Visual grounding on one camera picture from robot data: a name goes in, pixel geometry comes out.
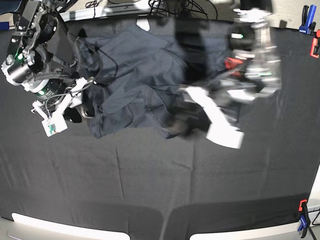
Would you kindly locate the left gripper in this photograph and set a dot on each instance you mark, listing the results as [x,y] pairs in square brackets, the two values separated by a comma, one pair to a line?
[216,97]

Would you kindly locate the black table cloth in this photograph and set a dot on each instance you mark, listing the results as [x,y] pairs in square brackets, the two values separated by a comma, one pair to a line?
[150,187]

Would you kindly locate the blue clamp far right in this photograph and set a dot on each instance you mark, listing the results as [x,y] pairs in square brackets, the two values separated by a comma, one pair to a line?
[307,19]

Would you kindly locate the red blue clamp near right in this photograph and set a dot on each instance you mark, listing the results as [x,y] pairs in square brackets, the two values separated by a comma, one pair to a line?
[304,220]

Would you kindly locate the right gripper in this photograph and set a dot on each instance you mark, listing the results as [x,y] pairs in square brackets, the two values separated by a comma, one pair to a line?
[58,109]

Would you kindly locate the dark grey t-shirt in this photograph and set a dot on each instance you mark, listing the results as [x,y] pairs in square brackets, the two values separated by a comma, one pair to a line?
[138,75]

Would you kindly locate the red clamp far right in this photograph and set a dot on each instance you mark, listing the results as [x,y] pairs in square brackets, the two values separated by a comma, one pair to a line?
[315,46]

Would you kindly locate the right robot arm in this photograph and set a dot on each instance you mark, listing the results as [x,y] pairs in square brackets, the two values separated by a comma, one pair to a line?
[28,63]

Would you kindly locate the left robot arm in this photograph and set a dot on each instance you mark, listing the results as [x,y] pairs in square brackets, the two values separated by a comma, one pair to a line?
[254,72]

